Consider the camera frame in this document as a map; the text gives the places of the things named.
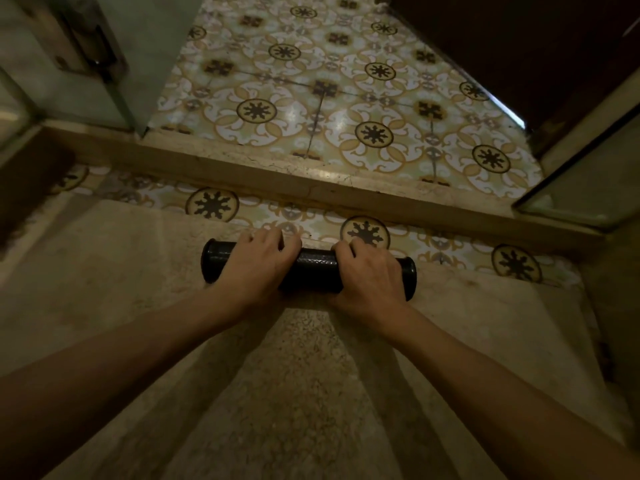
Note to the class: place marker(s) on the person's right forearm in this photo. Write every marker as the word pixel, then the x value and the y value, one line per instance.
pixel 500 399

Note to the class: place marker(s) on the person's left fingers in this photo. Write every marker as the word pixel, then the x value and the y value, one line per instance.
pixel 270 240

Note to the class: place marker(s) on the person's right hand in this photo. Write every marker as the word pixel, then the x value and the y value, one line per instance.
pixel 371 284

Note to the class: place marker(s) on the person's left hand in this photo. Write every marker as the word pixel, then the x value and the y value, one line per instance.
pixel 252 277

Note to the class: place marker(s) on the person's right fingers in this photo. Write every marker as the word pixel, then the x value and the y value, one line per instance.
pixel 350 248

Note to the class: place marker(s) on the person's left forearm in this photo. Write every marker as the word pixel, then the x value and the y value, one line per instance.
pixel 115 374

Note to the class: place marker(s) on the glass shower door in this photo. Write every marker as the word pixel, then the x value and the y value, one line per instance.
pixel 150 54

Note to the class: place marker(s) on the black mat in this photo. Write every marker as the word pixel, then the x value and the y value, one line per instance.
pixel 312 268

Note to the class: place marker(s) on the dark wooden door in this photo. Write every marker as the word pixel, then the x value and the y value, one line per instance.
pixel 525 44

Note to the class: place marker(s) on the beige floor mat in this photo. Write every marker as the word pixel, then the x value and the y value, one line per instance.
pixel 300 394

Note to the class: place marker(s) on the metal door hinge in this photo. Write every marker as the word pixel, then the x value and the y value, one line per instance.
pixel 85 39

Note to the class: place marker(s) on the marble shower threshold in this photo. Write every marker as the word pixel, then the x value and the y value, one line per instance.
pixel 300 180

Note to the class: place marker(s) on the fixed glass panel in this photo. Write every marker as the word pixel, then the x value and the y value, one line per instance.
pixel 590 179

